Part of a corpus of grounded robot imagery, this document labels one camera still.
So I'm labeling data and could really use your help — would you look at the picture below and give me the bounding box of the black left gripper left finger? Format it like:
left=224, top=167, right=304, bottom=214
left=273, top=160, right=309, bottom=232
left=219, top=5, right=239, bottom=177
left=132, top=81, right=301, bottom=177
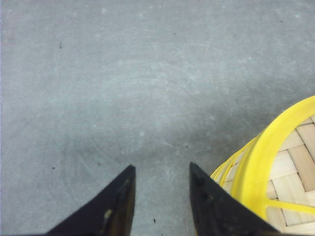
left=46, top=165, right=136, bottom=236

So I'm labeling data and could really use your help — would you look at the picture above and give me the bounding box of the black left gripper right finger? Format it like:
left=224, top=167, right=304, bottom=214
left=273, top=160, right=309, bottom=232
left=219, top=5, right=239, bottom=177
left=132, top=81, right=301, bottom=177
left=189, top=162, right=281, bottom=236

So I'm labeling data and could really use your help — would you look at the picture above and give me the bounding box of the bamboo steamer drawer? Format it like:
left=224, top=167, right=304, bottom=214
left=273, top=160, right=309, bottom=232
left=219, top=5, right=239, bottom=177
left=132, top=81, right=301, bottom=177
left=210, top=137, right=257, bottom=194

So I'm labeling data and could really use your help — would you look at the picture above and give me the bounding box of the woven bamboo steamer lid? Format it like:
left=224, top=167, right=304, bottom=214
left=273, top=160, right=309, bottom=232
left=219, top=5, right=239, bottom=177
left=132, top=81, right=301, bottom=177
left=231, top=97, right=315, bottom=235

